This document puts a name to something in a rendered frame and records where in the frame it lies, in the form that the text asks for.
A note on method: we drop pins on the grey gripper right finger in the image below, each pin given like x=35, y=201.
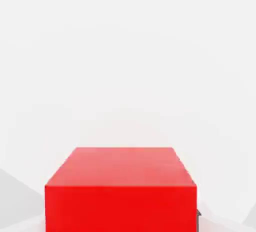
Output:
x=198, y=214

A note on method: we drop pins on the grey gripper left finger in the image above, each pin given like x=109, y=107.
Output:
x=36, y=226

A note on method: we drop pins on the small red cube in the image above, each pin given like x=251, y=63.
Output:
x=120, y=206

